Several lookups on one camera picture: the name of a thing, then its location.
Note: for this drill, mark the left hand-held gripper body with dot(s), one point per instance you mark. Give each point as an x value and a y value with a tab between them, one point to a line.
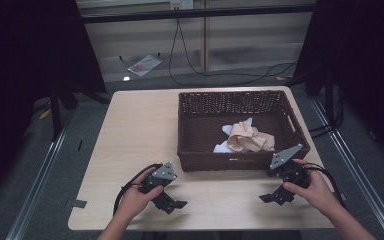
164	171

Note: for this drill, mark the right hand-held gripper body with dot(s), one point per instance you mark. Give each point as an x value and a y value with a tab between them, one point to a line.
285	157

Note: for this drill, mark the person's left hand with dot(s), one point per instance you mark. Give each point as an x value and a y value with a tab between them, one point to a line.
135	200

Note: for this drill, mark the person's right hand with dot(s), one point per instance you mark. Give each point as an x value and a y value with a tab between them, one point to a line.
318	191

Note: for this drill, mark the crumpled peach cloth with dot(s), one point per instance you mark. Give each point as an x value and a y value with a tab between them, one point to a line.
250	140

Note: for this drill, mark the dark brown wicker basket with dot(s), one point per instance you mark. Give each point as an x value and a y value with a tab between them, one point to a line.
200	133

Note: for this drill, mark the crumpled white cloth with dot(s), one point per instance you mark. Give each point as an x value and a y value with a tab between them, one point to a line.
223	148

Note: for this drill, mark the black metal stand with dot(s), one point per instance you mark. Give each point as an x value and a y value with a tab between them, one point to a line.
56	113
328	100

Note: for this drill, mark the grey tape strip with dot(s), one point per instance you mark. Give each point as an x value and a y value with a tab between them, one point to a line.
78	203

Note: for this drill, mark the clear plastic bag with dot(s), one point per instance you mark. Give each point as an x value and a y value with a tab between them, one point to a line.
145	65

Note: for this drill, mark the dark curtain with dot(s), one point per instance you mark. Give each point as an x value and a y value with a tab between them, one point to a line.
363	66
30	50

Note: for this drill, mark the yellow tape piece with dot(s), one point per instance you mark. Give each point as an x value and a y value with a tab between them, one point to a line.
45	114

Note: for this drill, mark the black horizontal bar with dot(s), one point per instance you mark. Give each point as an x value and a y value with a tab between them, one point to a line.
196	14

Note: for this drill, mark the metal floor rail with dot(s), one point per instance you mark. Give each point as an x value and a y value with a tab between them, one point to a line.
36	190
360	173

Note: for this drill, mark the wooden vertical post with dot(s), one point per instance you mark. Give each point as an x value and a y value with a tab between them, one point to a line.
206	40

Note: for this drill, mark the white wall socket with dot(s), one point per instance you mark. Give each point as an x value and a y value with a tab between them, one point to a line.
181	4

